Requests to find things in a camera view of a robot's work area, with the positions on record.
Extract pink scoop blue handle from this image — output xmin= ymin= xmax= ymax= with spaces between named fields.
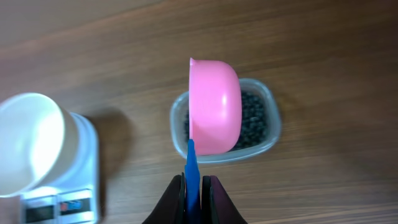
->
xmin=185 ymin=58 xmax=245 ymax=224

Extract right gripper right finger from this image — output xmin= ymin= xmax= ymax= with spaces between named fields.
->
xmin=201 ymin=175 xmax=248 ymax=224

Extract white digital kitchen scale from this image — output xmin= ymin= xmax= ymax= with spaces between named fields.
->
xmin=20 ymin=113 xmax=101 ymax=224

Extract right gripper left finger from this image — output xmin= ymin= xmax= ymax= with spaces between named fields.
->
xmin=142 ymin=172 xmax=185 ymax=224

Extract white bowl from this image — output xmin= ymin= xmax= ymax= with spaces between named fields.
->
xmin=1 ymin=93 xmax=79 ymax=197

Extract black beans in container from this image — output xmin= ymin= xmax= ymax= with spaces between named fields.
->
xmin=183 ymin=83 xmax=267 ymax=156

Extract clear plastic bean container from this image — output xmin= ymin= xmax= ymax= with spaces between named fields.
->
xmin=170 ymin=78 xmax=282 ymax=164

